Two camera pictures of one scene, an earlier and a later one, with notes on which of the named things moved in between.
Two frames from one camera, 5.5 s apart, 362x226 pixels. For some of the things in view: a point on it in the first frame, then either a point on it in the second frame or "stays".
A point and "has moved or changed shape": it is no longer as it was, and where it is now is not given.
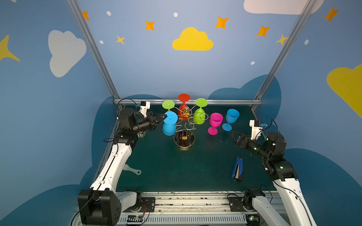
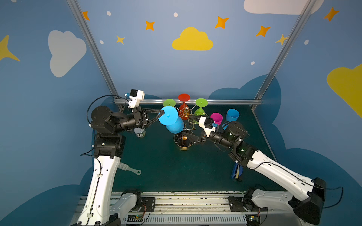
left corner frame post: (94, 45) stays
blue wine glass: (169, 127) has moved or changed shape
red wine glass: (183, 110) stays
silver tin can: (141, 134) stays
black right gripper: (245, 142) → (204, 136)
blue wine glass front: (232, 116) stays
